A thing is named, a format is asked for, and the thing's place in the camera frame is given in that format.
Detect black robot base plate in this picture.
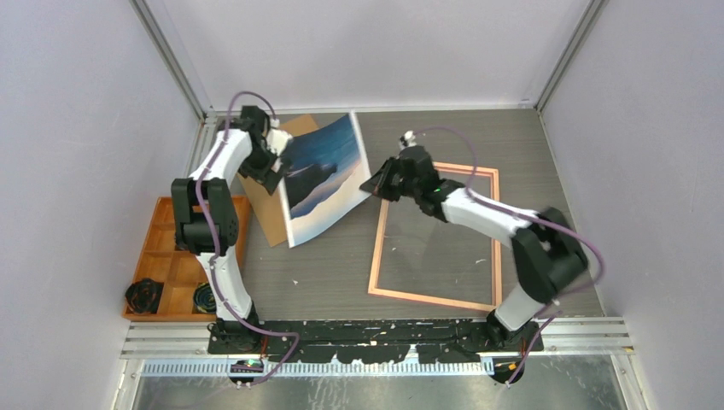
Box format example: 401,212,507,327
207,319,543,364

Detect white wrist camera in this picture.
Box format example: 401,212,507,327
266,118,293,172
398,130,417,152

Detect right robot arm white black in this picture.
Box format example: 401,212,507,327
360,145,589,351

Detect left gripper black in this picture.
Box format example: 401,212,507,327
238,143,293,195

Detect aluminium rail front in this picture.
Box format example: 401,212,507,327
121,317,634,363

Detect pink wooden picture frame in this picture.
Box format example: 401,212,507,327
367,162,503,312

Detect orange compartment tray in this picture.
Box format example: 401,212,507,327
122,196,216,322

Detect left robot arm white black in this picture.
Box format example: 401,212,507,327
171,105,289,354

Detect brown frame backing board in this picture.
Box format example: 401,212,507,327
236,114,319,247

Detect black yellow coiled cable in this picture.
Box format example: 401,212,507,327
192,283,219,315

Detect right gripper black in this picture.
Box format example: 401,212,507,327
362,155,422,202

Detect black coiled cable bottom-left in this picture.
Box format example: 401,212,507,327
125,277,165,316

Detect landscape photo print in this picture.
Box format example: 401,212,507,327
279,110,371,248

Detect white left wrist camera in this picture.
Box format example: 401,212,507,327
266,118,293,172

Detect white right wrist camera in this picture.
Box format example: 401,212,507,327
398,130,417,152

